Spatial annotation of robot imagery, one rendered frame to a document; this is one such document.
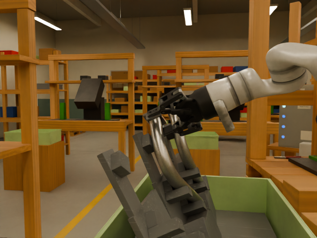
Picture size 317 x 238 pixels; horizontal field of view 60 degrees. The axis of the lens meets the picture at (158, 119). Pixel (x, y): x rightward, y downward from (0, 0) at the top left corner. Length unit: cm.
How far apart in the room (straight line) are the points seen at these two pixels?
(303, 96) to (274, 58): 123
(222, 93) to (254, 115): 105
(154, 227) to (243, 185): 53
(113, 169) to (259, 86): 35
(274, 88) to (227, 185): 44
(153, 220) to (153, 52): 1123
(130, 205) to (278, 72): 40
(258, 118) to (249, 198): 74
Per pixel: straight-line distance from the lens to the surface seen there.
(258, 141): 167
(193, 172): 80
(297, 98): 183
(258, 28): 170
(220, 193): 99
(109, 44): 1214
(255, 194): 100
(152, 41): 1173
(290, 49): 62
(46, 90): 601
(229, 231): 86
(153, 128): 65
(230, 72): 837
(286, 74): 63
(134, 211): 49
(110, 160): 49
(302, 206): 114
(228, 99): 61
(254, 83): 61
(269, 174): 139
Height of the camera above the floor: 122
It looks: 4 degrees down
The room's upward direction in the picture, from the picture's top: straight up
